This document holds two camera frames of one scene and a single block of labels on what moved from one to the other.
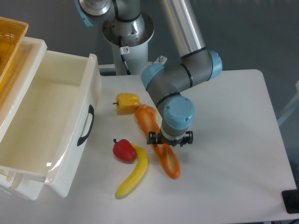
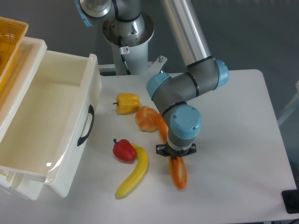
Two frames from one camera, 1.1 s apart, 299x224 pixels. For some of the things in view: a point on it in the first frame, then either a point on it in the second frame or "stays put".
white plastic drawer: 47,140 stays put
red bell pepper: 124,150 stays put
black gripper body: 161,139 to 165,150
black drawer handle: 81,139 stays put
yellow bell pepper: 127,103 stays put
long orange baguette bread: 166,153 to 177,165
